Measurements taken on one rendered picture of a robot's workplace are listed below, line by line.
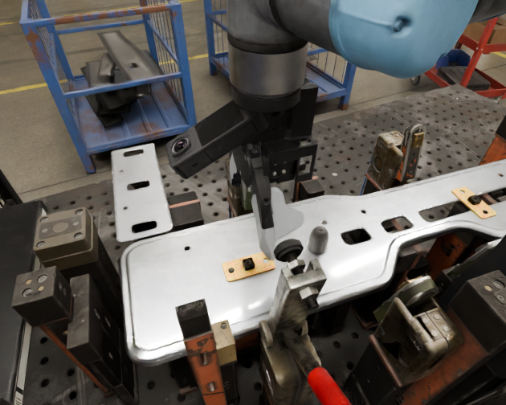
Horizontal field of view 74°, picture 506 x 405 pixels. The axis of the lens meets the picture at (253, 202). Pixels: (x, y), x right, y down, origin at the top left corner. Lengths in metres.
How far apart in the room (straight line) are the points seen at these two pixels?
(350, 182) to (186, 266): 0.77
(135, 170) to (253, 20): 0.54
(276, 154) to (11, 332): 0.42
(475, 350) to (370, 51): 0.41
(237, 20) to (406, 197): 0.53
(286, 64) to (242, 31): 0.05
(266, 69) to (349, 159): 1.03
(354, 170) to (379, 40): 1.06
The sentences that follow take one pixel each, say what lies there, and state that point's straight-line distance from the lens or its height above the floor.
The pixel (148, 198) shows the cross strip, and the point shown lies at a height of 1.00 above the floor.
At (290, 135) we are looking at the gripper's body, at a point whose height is 1.26.
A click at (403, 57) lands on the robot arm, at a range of 0.22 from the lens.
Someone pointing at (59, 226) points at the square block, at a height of 1.06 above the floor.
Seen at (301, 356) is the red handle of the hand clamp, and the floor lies 1.11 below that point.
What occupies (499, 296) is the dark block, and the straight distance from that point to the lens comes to 0.49.
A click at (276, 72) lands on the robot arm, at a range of 0.32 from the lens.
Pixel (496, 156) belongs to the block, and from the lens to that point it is 1.12.
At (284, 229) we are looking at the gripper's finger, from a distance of 0.41.
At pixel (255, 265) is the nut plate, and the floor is 1.00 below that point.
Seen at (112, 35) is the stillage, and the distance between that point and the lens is 3.21.
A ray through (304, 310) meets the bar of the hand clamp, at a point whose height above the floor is 1.14.
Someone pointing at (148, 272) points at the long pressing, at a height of 1.00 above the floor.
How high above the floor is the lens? 1.47
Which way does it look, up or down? 45 degrees down
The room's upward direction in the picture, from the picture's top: straight up
